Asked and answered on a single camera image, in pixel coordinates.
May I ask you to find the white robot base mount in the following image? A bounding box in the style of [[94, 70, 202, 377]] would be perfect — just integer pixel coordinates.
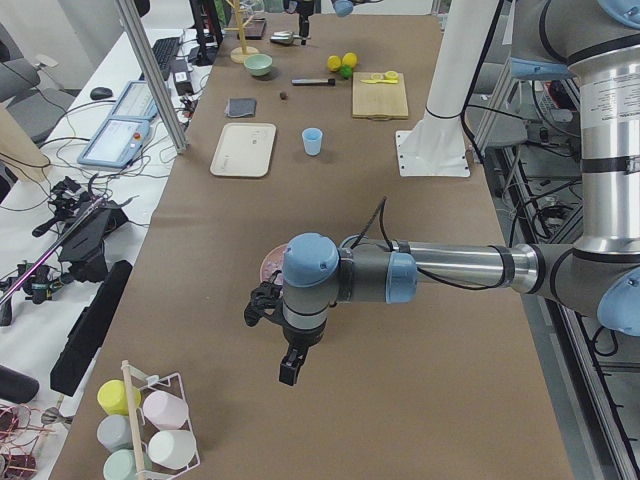
[[396, 0, 501, 178]]

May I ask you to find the steel ice scoop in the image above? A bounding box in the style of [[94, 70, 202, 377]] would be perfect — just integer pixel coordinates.
[[270, 31, 303, 46]]

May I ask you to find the green bowl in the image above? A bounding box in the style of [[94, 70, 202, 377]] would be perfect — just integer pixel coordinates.
[[243, 53, 273, 78]]

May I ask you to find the cream rabbit tray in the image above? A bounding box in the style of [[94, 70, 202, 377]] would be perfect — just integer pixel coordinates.
[[210, 122, 277, 178]]

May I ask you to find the black power box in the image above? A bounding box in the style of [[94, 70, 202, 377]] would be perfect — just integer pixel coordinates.
[[171, 58, 194, 95]]

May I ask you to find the wooden cup tree stand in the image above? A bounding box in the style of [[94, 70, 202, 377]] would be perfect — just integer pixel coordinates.
[[226, 0, 259, 64]]

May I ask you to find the bamboo cutting board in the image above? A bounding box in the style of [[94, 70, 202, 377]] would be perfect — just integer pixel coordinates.
[[352, 72, 409, 119]]

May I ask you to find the blue plastic cup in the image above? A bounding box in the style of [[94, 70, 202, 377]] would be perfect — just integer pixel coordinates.
[[301, 127, 323, 156]]

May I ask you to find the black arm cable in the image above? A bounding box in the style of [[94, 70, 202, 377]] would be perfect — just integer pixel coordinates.
[[349, 195, 501, 291]]

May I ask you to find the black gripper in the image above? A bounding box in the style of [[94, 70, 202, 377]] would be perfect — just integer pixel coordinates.
[[279, 321, 326, 386], [297, 0, 313, 38]]

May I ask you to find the teach pendant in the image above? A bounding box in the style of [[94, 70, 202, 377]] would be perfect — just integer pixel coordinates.
[[111, 80, 158, 120], [78, 117, 150, 168]]

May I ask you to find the yellow lemon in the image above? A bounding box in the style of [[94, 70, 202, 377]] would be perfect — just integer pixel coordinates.
[[341, 52, 358, 69], [326, 55, 342, 72]]

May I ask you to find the black computer mouse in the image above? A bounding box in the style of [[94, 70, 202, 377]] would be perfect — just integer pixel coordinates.
[[89, 87, 113, 101]]

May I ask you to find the teach pendant near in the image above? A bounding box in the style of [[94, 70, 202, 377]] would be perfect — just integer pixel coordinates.
[[78, 117, 150, 168]]

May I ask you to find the black keyboard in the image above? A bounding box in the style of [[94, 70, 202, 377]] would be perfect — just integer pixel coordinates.
[[152, 37, 181, 81]]

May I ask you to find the pink cup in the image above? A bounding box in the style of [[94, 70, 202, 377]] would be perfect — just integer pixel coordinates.
[[142, 391, 189, 430]]

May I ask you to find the yellow lemon lower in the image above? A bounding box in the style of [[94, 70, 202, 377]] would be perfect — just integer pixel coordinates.
[[341, 52, 358, 69]]

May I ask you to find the white cup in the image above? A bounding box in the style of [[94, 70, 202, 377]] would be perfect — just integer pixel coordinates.
[[147, 430, 197, 470]]

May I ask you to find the pink bowl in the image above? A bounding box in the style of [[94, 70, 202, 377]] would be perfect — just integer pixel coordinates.
[[259, 243, 287, 285]]

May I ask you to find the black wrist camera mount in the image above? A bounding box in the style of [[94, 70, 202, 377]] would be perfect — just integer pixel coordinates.
[[244, 281, 284, 327]]

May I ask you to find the grey folded cloth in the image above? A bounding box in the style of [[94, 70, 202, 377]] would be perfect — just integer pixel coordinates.
[[225, 98, 257, 118]]

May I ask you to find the white wire cup rack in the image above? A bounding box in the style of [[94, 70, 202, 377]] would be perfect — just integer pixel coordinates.
[[121, 360, 200, 479]]

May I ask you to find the dark tray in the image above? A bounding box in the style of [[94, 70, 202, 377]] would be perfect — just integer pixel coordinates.
[[244, 18, 267, 40]]

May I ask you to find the mint cup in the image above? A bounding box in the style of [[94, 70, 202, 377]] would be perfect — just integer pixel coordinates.
[[102, 449, 137, 480]]

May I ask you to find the yellow lemon upper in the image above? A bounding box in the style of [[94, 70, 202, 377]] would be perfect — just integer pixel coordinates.
[[326, 55, 342, 72]]

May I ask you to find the black bar device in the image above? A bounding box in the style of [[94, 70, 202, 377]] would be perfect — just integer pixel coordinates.
[[50, 260, 133, 397]]

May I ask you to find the aluminium frame post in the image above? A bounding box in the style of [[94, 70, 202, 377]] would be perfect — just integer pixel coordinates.
[[115, 0, 188, 155]]

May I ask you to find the yellow cup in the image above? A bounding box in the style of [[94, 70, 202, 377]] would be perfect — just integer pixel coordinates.
[[97, 379, 129, 416]]

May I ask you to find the green lime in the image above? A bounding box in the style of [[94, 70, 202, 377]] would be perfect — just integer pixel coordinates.
[[339, 65, 353, 80]]

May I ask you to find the grey cup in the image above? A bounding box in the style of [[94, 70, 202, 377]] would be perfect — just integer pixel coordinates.
[[96, 414, 133, 453]]

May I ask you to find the teach pendant far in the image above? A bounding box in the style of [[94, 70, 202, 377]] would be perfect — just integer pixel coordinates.
[[111, 80, 158, 120]]

